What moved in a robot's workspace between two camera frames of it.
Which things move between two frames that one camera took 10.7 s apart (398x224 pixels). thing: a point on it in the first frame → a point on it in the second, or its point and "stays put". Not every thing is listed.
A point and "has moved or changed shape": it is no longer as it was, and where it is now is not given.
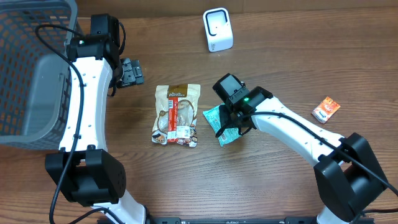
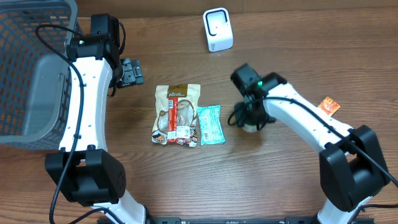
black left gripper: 131,73 stays put
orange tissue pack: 325,111 stays put
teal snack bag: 224,134 has moved or changed shape
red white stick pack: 172,126 stays put
